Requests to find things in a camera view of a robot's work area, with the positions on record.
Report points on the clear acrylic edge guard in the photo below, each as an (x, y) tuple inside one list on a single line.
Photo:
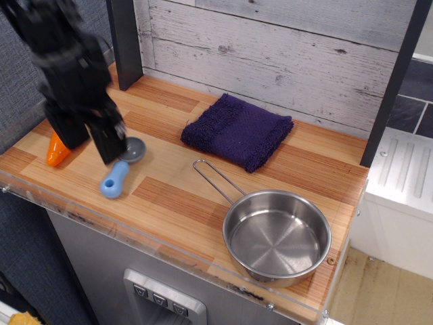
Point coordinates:
[(100, 248)]

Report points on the orange plastic carrot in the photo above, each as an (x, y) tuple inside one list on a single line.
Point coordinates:
[(57, 151)]

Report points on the white toy sink unit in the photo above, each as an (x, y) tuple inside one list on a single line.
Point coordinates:
[(394, 221)]

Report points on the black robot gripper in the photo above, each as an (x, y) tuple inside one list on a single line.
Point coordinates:
[(77, 78)]

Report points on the yellow object at corner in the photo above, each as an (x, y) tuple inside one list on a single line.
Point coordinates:
[(23, 319)]

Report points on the grey dispenser button panel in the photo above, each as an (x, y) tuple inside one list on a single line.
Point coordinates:
[(153, 302)]

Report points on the purple folded towel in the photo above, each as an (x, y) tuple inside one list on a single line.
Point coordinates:
[(239, 132)]

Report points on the stainless steel pan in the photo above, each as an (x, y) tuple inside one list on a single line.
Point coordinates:
[(276, 237)]

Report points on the dark right support post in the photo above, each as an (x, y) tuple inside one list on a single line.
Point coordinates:
[(412, 35)]

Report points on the dark support post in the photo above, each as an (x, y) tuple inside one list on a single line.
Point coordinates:
[(412, 35), (122, 20)]

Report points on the dark left support post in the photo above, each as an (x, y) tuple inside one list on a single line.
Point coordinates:
[(122, 20)]

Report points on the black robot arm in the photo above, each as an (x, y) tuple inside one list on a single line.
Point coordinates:
[(43, 18)]

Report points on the blue handled grey spoon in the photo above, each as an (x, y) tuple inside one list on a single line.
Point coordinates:
[(112, 185)]

